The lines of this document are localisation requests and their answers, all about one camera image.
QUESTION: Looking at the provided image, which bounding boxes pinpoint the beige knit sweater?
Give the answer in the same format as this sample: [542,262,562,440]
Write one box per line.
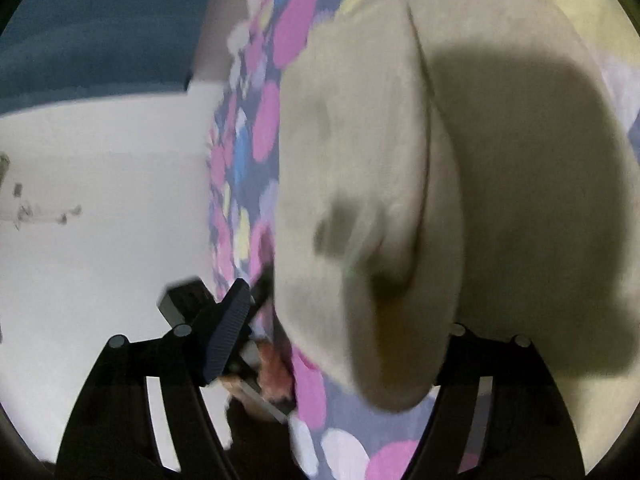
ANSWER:
[275,0,639,412]

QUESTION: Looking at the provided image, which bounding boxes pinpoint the dark sleeved left forearm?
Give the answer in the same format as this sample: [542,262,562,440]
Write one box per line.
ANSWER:
[226,398,307,480]

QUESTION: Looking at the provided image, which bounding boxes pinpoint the person's left hand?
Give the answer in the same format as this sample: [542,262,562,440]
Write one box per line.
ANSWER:
[220,340,294,422]

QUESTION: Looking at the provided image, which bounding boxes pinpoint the colourful polka dot bedsheet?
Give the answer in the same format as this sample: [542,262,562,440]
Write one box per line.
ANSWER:
[204,0,640,480]

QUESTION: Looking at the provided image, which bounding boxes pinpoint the dark teal headboard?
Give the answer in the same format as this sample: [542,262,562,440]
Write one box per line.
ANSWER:
[1,0,209,114]

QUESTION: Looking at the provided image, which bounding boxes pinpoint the wall-mounted cable fixture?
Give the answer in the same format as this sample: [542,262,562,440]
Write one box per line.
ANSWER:
[1,182,82,231]

